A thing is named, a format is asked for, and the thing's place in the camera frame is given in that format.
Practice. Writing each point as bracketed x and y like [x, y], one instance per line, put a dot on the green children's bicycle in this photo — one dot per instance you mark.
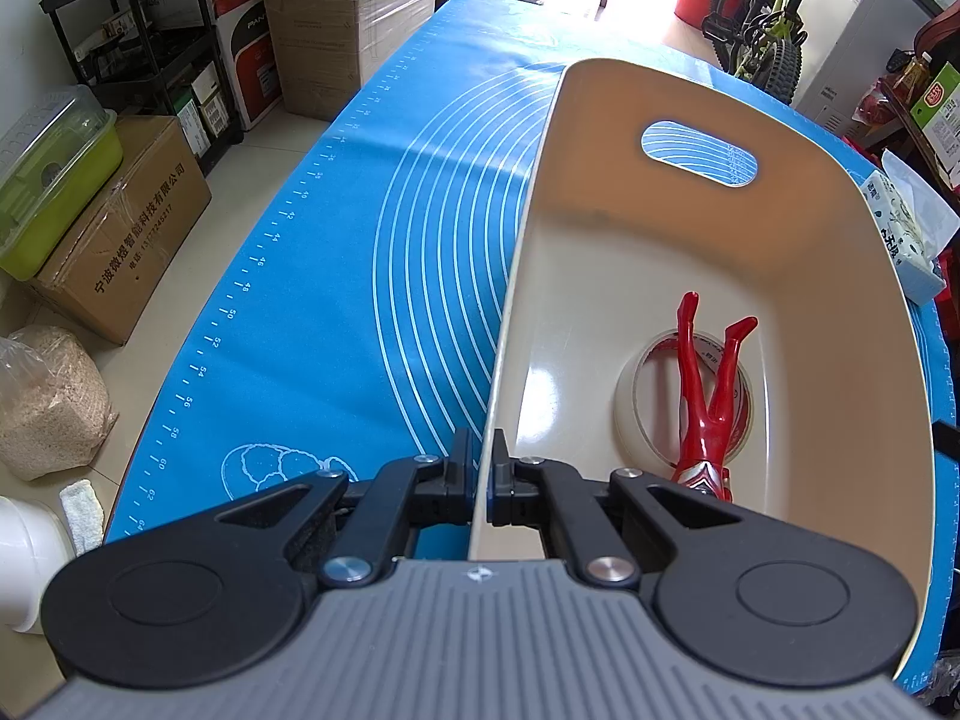
[759, 41]

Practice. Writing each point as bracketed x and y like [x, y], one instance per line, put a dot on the brown cardboard box with print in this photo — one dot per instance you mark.
[107, 266]

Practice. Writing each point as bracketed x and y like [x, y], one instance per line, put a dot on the black metal shelf rack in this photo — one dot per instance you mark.
[153, 57]

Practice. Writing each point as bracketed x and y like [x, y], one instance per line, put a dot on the bag of wood pellets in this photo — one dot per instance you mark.
[56, 410]

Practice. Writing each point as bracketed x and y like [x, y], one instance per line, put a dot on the red white tape roll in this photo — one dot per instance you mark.
[646, 413]

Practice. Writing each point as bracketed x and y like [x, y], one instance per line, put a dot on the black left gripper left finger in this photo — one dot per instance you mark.
[200, 599]

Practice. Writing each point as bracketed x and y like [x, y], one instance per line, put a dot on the red silver hero figure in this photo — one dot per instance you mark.
[706, 426]

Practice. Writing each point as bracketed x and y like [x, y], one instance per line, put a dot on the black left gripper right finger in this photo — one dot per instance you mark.
[744, 593]

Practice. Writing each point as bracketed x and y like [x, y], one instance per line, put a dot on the green plastic lidded container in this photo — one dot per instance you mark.
[55, 159]

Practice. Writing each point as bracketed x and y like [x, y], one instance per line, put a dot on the green white product box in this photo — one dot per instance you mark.
[937, 114]

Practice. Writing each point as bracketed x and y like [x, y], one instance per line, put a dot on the white plastic pipe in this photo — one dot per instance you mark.
[33, 548]

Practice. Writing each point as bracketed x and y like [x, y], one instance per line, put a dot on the large wrapped cardboard box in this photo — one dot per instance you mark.
[327, 49]

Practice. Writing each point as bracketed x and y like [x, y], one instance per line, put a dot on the blue silicone baking mat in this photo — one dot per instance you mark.
[360, 324]

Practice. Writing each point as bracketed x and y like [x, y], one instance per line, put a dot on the white chest freezer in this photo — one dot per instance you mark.
[848, 45]

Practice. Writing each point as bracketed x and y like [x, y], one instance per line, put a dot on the floral tissue pack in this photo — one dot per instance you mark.
[915, 223]

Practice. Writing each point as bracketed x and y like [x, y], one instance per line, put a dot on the beige plastic storage bin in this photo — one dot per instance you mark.
[648, 186]

